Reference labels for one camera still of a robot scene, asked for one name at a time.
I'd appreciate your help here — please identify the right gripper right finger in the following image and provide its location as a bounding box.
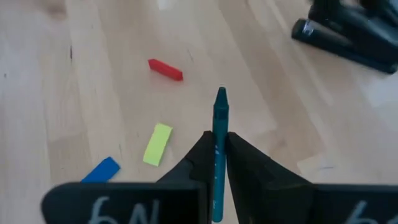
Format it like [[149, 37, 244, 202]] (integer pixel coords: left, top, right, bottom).
[[226, 132, 398, 224]]

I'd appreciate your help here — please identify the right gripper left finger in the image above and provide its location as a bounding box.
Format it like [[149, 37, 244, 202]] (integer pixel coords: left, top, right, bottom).
[[40, 130, 216, 224]]

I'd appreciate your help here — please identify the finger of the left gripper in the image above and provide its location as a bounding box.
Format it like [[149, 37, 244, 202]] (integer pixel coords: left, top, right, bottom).
[[291, 18, 398, 75]]

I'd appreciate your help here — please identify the yellow-green eraser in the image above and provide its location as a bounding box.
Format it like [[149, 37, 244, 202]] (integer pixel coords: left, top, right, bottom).
[[142, 123, 174, 167]]

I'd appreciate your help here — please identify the teal crayon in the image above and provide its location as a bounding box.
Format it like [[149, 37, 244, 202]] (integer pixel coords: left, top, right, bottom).
[[211, 86, 230, 223]]

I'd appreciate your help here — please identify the blue eraser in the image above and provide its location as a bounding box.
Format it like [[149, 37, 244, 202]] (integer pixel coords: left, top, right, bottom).
[[80, 156, 121, 184]]

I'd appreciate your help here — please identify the red eraser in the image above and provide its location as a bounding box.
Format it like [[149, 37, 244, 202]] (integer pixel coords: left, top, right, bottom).
[[147, 58, 184, 82]]

